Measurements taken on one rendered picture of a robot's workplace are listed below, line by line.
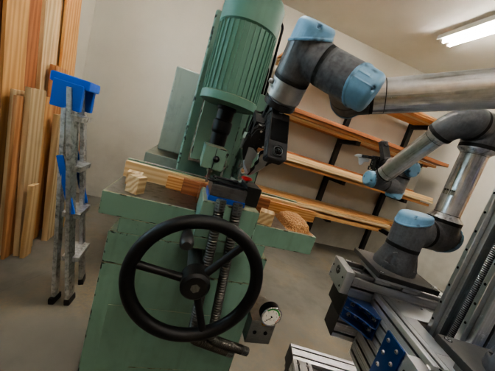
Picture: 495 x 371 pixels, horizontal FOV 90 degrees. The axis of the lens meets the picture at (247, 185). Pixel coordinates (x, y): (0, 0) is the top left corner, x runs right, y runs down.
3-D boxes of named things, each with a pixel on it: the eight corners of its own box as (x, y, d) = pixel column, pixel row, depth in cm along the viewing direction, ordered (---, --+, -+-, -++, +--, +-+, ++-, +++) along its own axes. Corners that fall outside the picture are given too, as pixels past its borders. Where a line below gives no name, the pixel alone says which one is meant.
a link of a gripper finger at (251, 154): (247, 163, 70) (259, 137, 64) (247, 177, 65) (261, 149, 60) (236, 160, 69) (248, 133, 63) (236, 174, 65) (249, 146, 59)
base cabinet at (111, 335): (52, 470, 75) (97, 262, 63) (113, 324, 130) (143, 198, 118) (198, 464, 87) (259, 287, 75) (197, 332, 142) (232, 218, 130)
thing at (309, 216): (165, 188, 78) (168, 175, 77) (166, 186, 80) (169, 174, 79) (312, 222, 92) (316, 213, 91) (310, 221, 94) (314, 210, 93)
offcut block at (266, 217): (270, 227, 71) (274, 215, 71) (256, 222, 72) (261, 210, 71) (270, 222, 76) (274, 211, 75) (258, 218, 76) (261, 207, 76)
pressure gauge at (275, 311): (255, 330, 71) (264, 306, 69) (253, 321, 74) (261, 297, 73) (275, 333, 72) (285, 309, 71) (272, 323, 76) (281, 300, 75)
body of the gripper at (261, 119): (272, 138, 66) (293, 96, 59) (275, 156, 60) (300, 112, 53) (245, 129, 64) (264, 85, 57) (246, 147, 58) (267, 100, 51)
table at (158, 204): (78, 227, 52) (83, 201, 51) (121, 191, 81) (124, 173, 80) (325, 272, 67) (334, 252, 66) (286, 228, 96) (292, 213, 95)
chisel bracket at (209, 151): (198, 171, 75) (205, 143, 73) (198, 164, 88) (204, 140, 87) (222, 177, 77) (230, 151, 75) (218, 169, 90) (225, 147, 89)
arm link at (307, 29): (333, 31, 40) (292, 9, 43) (300, 93, 47) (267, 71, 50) (346, 34, 46) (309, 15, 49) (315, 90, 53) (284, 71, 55)
